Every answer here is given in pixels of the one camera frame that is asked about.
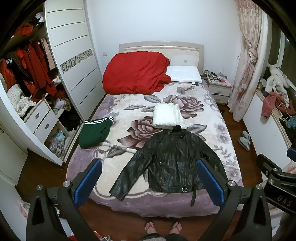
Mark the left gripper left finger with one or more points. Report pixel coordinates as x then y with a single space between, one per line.
43 222

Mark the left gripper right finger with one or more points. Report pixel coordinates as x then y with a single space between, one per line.
254 222

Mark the black leather jacket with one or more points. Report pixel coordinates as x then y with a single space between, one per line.
169 158

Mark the clothes pile on windowsill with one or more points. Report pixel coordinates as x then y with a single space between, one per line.
277 96

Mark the hanging red clothes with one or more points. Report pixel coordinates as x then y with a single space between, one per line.
26 62

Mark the grey slipper pair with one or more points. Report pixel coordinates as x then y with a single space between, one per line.
245 140

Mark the person's right foot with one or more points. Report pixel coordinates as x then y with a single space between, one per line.
176 228

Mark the person's foot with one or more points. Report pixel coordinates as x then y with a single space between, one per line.
176 228
150 228

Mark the folded green garment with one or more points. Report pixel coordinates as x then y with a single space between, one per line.
95 132

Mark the white drawer unit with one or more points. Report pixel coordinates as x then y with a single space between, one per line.
41 120

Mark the person's left foot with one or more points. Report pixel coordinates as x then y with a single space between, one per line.
150 228

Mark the white nightstand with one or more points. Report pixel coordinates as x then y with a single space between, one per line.
220 91

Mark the folded white fluffy garment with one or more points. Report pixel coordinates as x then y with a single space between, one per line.
167 115

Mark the floral purple bed blanket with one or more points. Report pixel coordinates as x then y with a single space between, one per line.
132 126

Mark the white pillow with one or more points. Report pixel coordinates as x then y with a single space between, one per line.
184 74

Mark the red duvet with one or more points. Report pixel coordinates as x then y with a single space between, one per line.
140 72

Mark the pink floral curtain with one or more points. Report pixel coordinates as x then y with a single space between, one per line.
253 24

